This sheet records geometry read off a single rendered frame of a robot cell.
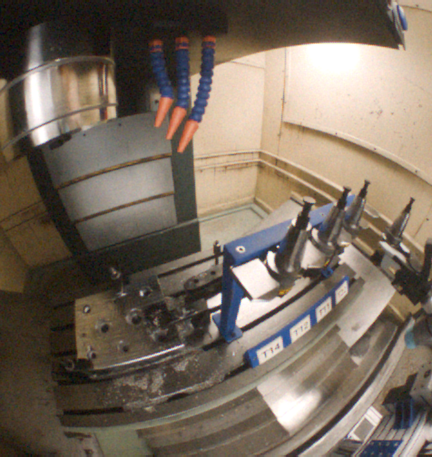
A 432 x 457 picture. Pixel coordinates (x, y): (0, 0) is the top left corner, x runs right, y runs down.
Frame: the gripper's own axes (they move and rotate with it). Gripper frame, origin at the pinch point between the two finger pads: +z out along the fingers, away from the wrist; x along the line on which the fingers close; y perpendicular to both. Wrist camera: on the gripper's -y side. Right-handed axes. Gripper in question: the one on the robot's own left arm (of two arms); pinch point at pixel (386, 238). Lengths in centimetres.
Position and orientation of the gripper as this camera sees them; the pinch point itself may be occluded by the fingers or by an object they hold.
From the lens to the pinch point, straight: 54.6
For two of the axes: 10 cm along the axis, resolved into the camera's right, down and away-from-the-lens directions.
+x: 8.9, -2.7, 3.6
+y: -0.2, 7.7, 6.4
